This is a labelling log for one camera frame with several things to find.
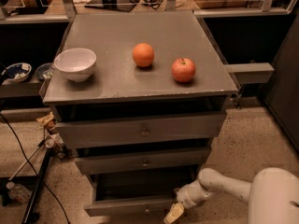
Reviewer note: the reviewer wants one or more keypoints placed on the grey middle drawer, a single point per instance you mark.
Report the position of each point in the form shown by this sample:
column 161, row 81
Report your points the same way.
column 142, row 160

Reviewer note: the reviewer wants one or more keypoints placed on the grey side shelf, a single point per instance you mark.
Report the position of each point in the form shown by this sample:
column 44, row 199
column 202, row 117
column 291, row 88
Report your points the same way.
column 250, row 73

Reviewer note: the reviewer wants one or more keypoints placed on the grey drawer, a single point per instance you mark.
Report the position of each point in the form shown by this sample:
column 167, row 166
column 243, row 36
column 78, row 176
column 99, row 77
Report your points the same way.
column 137, row 191
column 114, row 132
column 142, row 160

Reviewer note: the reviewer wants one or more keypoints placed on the orange fruit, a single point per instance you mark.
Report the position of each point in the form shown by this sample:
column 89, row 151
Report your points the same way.
column 143, row 55

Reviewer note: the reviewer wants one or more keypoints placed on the clear plastic bottle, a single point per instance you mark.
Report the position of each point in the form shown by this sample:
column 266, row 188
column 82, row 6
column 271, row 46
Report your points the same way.
column 18, row 192

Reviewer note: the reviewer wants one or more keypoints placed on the grey bottom drawer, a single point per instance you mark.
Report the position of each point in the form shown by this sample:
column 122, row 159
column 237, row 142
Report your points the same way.
column 137, row 191

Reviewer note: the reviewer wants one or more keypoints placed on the grey top drawer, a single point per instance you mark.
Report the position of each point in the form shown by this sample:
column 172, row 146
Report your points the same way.
column 114, row 132

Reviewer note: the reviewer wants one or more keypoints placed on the blue patterned bowl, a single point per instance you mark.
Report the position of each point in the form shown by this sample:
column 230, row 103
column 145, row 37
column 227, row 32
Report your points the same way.
column 18, row 72

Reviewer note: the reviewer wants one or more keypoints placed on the black monitor base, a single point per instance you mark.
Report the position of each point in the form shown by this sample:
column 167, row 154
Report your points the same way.
column 115, row 5

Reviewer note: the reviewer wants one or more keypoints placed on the small dark bowl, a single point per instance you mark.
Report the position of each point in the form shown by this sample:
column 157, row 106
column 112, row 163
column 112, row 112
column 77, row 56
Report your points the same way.
column 44, row 71

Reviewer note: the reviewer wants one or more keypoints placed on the crumpled snack wrapper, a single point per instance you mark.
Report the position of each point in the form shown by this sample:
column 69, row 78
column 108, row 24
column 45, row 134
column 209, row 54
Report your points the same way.
column 48, row 122

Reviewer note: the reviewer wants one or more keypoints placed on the black tripod stand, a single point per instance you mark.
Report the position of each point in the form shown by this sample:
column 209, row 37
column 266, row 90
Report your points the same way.
column 30, row 216

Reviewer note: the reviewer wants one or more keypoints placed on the grey drawer cabinet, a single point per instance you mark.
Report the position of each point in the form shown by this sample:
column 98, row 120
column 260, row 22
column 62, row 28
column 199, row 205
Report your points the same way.
column 119, row 89

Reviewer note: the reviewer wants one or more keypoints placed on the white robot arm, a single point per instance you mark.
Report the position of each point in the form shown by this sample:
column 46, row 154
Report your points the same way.
column 272, row 196

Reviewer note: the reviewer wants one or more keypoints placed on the white ceramic bowl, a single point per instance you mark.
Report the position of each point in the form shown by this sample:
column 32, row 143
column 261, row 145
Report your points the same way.
column 76, row 64

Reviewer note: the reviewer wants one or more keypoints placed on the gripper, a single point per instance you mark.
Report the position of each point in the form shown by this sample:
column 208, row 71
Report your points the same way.
column 186, row 197

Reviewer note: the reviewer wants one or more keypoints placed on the red apple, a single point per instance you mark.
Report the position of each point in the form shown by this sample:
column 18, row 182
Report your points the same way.
column 183, row 70

